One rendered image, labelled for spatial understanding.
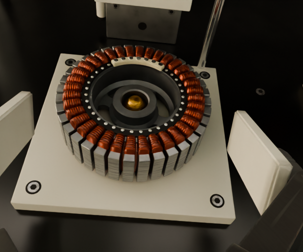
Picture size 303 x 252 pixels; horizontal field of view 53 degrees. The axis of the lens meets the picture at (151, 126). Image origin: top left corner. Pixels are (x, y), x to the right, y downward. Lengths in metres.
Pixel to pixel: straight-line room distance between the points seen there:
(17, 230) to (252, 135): 0.16
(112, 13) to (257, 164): 0.22
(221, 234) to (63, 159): 0.12
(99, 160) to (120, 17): 0.17
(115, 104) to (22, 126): 0.07
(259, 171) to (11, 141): 0.13
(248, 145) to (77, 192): 0.12
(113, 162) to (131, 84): 0.08
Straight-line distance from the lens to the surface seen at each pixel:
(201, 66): 0.30
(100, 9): 0.34
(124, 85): 0.25
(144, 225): 0.22
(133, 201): 0.21
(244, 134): 0.18
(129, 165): 0.19
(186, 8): 0.20
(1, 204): 0.24
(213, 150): 0.24
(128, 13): 0.32
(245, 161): 0.18
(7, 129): 0.17
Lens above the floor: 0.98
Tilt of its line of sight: 53 degrees down
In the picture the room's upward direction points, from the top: 9 degrees clockwise
